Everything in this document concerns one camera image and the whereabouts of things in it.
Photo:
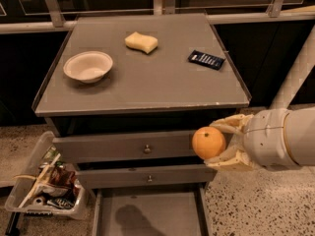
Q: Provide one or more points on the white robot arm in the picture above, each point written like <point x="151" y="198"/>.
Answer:
<point x="299" y="137"/>

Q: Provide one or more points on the bottom open grey drawer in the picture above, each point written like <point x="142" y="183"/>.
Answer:
<point x="174" y="210"/>

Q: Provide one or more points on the clear plastic bin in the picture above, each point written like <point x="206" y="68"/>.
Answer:
<point x="28" y="196"/>

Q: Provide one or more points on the metal railing frame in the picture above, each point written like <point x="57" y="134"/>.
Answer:
<point x="18" y="16"/>

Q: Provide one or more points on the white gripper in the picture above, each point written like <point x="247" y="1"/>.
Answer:
<point x="266" y="138"/>

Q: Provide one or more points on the top grey drawer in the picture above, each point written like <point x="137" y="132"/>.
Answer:
<point x="125" y="146"/>

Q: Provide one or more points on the white diagonal post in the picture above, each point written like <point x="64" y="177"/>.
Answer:
<point x="298" y="73"/>

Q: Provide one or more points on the grey drawer cabinet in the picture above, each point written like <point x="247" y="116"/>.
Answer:
<point x="156" y="92"/>

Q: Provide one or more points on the middle grey drawer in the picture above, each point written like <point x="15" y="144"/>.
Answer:
<point x="145" y="176"/>

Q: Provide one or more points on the brown snack bag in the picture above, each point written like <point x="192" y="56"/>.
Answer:
<point x="61" y="181"/>

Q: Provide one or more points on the white paper bowl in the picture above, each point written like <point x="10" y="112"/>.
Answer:
<point x="88" y="67"/>

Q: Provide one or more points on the yellow sponge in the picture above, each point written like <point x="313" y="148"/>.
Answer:
<point x="142" y="42"/>

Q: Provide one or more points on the orange fruit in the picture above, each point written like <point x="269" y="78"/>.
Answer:
<point x="208" y="142"/>

